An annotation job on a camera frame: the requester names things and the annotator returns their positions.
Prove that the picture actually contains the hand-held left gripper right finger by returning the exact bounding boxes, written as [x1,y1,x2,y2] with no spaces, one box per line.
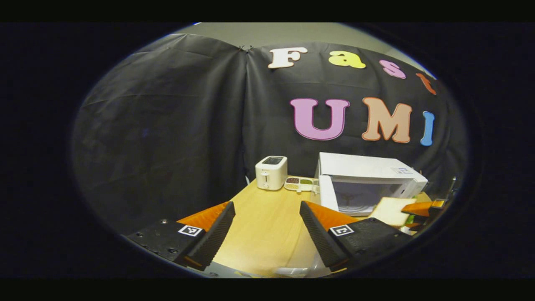
[299,200,415,272]

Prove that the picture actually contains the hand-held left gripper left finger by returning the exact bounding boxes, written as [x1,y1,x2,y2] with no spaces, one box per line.
[125,201,237,272]

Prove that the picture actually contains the sandwich with lettuce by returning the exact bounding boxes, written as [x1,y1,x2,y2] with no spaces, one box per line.
[368,196,418,228]

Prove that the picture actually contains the white microwave oven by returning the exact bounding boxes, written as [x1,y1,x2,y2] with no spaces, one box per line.
[314,152,429,218]

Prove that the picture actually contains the white plastic bag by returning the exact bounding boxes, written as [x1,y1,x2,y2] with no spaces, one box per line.
[272,251,331,277]

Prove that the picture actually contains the divided seasoning tray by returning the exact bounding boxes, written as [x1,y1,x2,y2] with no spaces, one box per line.
[284,176,315,193]

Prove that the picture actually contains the white toaster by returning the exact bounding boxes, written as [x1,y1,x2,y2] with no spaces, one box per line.
[255,156,288,191]

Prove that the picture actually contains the black backdrop cloth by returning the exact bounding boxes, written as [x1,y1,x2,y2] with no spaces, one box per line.
[72,33,469,235]

